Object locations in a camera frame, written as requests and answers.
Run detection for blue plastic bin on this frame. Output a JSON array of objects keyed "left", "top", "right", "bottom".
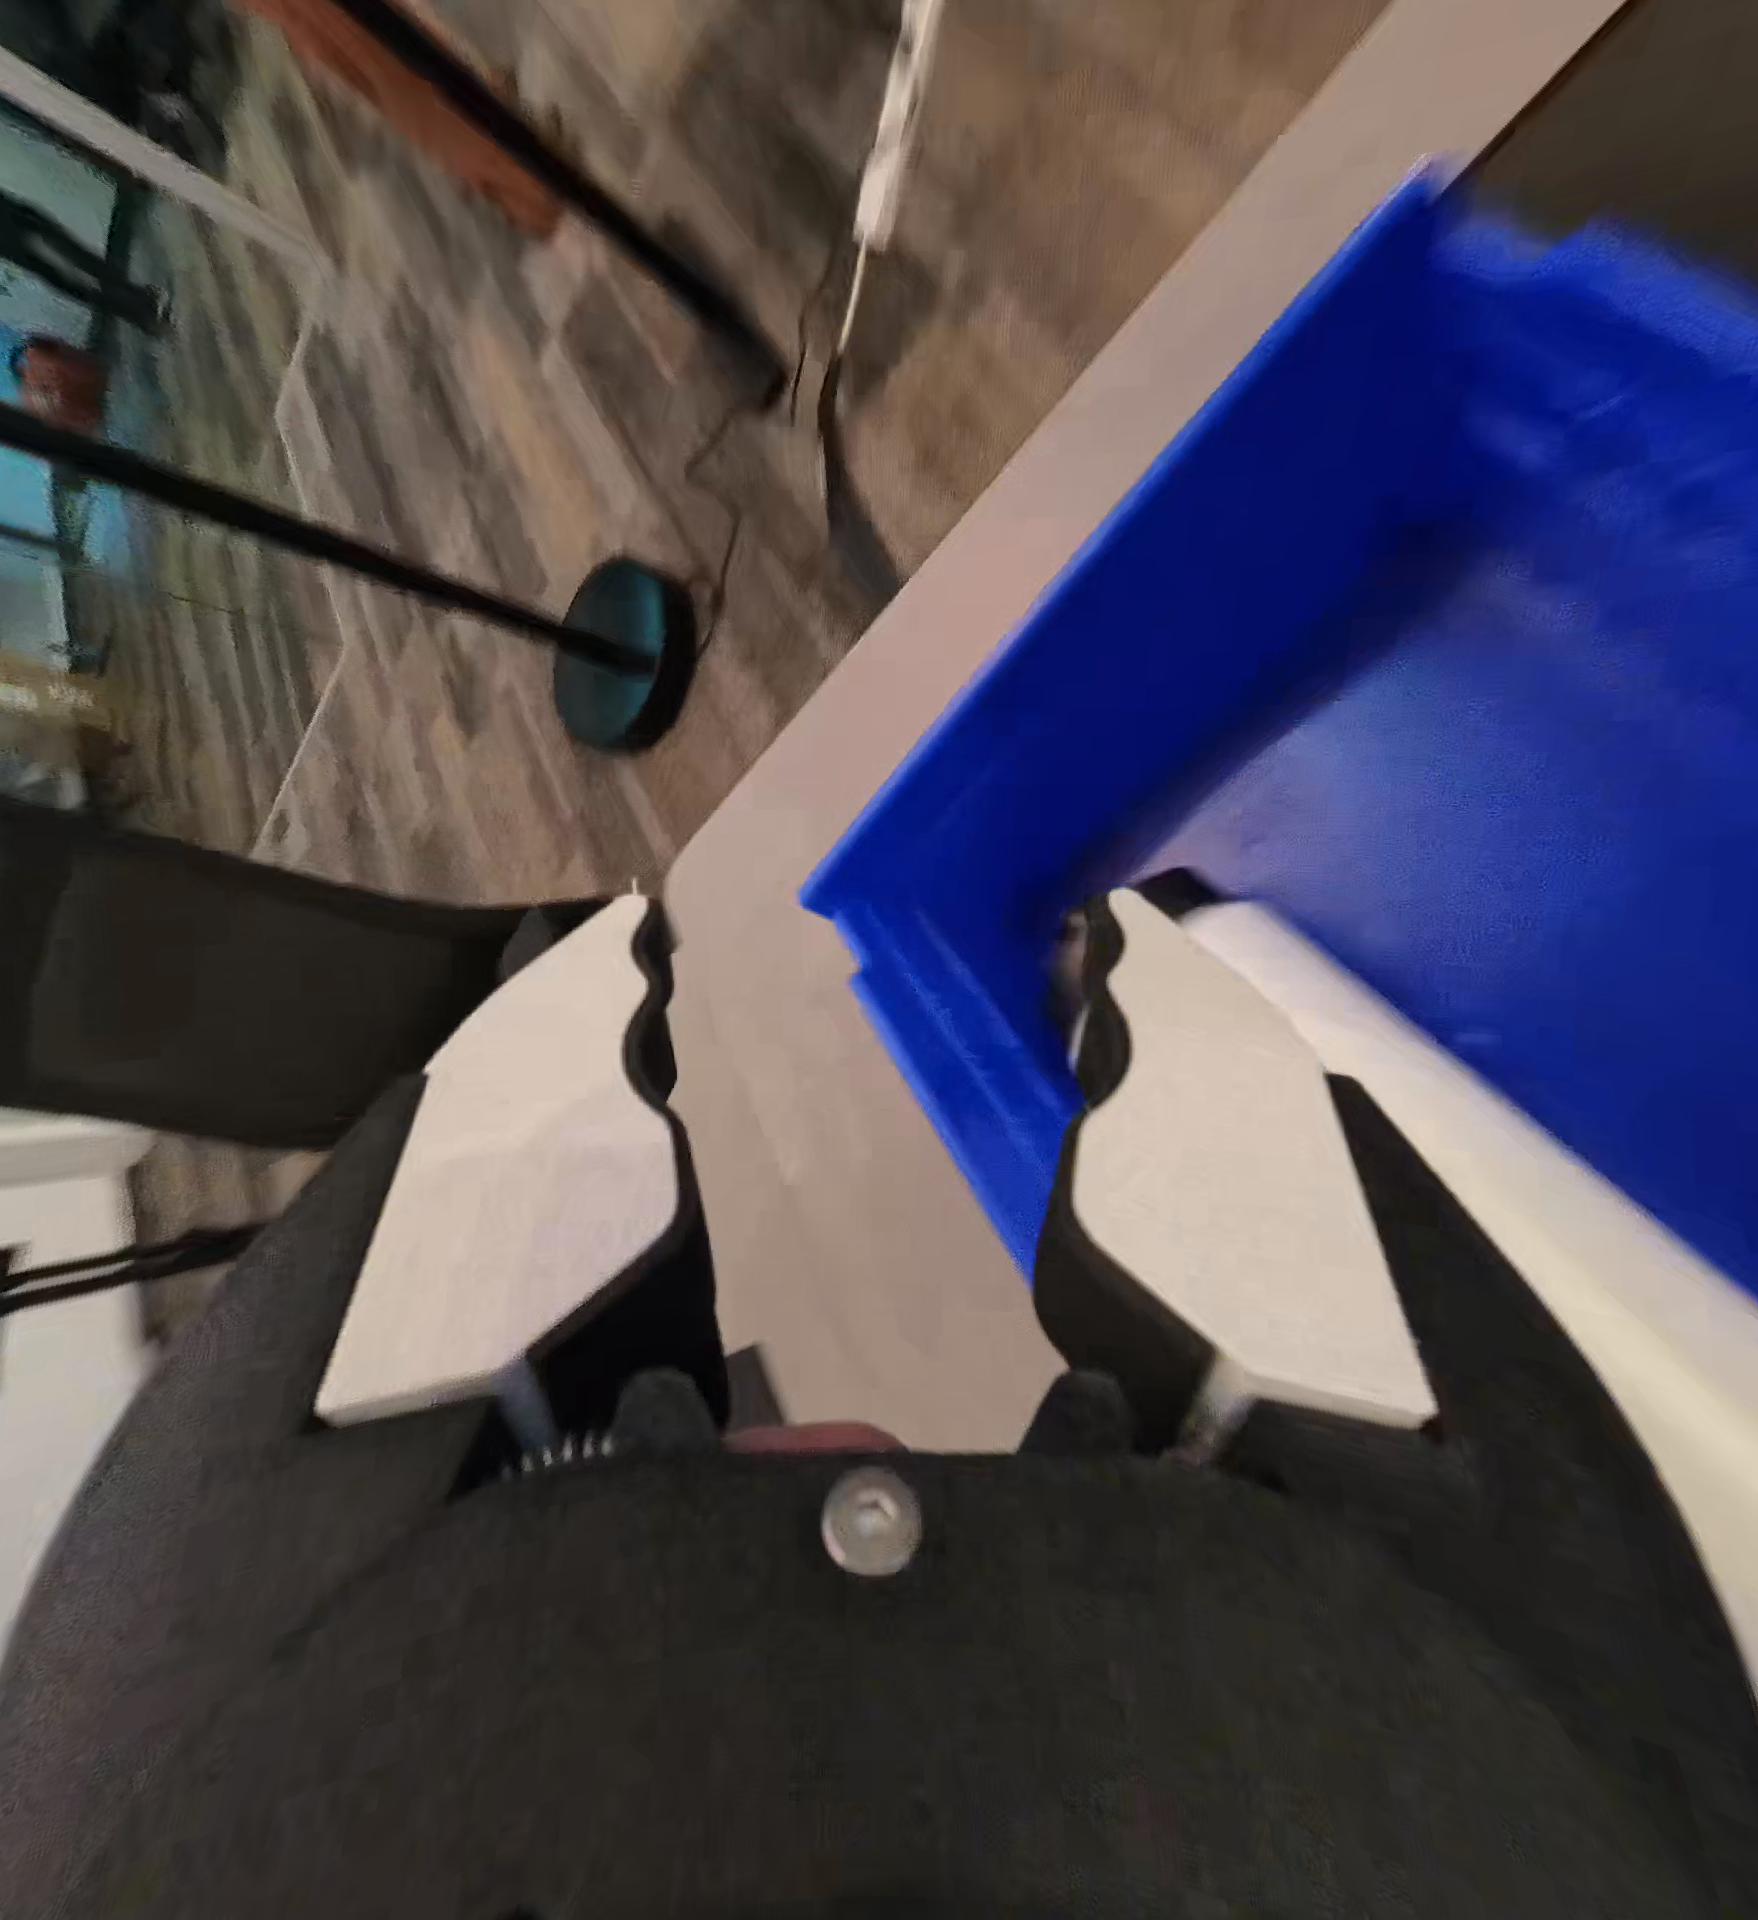
[{"left": 798, "top": 166, "right": 1758, "bottom": 1367}]

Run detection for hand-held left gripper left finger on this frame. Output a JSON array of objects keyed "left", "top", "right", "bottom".
[{"left": 317, "top": 892, "right": 726, "bottom": 1435}]

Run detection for black round base pole stand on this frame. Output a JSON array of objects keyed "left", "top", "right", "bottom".
[{"left": 0, "top": 366, "right": 703, "bottom": 755}]

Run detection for wooden edged table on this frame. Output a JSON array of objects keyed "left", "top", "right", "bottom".
[{"left": 251, "top": 0, "right": 790, "bottom": 376}]

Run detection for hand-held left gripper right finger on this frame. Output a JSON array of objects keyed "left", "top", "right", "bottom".
[{"left": 1037, "top": 885, "right": 1441, "bottom": 1448}]

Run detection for white power strip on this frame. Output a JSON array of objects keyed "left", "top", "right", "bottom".
[{"left": 854, "top": 0, "right": 947, "bottom": 254}]

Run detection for black mesh chair back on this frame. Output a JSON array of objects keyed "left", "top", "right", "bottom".
[{"left": 0, "top": 787, "right": 611, "bottom": 1153}]

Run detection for white bottle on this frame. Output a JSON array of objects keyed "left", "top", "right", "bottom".
[{"left": 1196, "top": 902, "right": 1758, "bottom": 1773}]

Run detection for black floor cable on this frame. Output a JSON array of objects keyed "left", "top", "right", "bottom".
[{"left": 686, "top": 245, "right": 882, "bottom": 556}]

